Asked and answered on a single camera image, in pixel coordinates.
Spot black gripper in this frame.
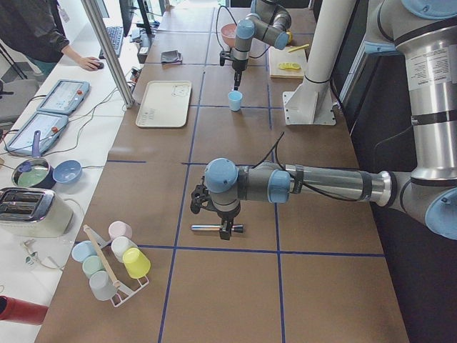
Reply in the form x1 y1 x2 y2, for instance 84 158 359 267
232 59 248 91
217 212 236 240

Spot steel muddler black tip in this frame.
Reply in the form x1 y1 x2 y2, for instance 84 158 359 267
191 224 244 233

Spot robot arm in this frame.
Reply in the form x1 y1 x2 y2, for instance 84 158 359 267
191 1 456 240
231 0 292 91

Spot light blue cup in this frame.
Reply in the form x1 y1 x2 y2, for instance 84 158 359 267
228 90 243 111

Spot yellow cup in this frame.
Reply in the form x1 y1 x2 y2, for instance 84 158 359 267
122 247 151 279

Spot white cup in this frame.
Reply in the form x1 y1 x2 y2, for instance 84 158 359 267
111 236 138 263

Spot pink cup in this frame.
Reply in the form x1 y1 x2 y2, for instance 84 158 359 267
108 221 133 240

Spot white cup rack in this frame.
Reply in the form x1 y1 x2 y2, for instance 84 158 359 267
83 224 150 308

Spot grey cup on rack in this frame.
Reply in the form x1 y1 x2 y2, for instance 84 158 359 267
89 270 117 301

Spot green cup on rack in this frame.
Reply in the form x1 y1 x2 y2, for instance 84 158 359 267
82 255 105 279

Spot blue cup on rack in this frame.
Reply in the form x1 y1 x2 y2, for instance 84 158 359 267
71 240 97 263

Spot pink bowl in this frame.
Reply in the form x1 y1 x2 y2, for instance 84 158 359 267
221 24 236 48

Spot lemon slices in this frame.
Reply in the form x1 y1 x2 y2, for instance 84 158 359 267
278 62 301 71

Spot wooden cutting board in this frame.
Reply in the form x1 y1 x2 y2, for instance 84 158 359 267
268 46 307 79

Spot yellow lemon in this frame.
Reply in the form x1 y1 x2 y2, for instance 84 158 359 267
286 31 293 45

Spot grey folded cloth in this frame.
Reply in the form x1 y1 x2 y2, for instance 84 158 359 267
161 50 182 64

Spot yellow-green knife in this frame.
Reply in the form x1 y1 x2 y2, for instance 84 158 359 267
287 44 310 53

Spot cream bear tray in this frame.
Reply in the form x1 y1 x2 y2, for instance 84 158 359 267
136 81 192 128

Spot black keyboard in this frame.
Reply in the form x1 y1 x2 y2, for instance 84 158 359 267
106 26 124 57

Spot blue bowl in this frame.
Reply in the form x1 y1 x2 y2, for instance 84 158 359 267
53 160 82 184

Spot teach pendant far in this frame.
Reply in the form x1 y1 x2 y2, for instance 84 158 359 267
37 79 90 116

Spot teach pendant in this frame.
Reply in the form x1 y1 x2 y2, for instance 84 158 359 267
37 79 90 116
5 111 69 156

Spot teach pendant near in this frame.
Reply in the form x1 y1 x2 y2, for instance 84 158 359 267
5 111 69 156

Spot blue saucepan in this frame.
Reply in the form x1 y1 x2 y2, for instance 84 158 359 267
11 130 56 189

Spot person at desk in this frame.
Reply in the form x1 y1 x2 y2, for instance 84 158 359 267
1 1 99 76

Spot red bottle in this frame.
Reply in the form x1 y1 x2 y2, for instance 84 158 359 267
1 296 48 325

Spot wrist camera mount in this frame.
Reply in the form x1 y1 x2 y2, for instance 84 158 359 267
219 50 233 66
190 176 213 214

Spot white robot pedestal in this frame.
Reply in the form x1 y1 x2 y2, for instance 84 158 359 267
283 0 356 125

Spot aluminium frame post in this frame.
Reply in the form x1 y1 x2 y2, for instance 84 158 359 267
81 0 134 109

